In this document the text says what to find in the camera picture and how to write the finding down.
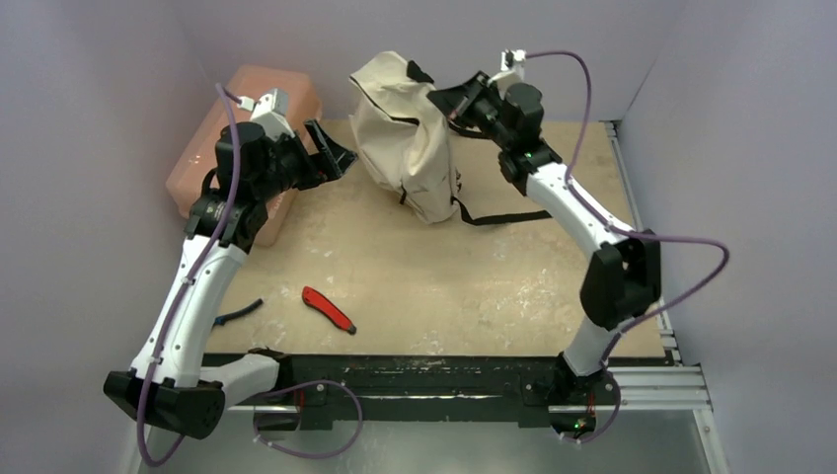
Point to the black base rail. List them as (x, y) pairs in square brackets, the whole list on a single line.
[(522, 390)]

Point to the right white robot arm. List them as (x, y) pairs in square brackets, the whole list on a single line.
[(623, 277)]

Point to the blue handled pliers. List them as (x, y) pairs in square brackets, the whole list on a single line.
[(223, 319)]

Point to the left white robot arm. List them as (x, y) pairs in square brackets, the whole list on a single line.
[(166, 386)]

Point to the beige backpack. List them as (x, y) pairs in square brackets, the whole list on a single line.
[(404, 141)]

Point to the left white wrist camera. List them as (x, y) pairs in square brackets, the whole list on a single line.
[(269, 111)]

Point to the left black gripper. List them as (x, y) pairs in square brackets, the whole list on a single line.
[(335, 158)]

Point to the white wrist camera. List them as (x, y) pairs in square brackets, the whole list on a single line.
[(269, 111), (511, 70)]

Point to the red utility knife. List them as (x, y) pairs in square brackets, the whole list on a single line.
[(317, 301)]

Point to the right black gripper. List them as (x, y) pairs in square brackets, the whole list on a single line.
[(467, 104)]

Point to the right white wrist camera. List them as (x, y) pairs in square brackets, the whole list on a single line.
[(511, 70)]

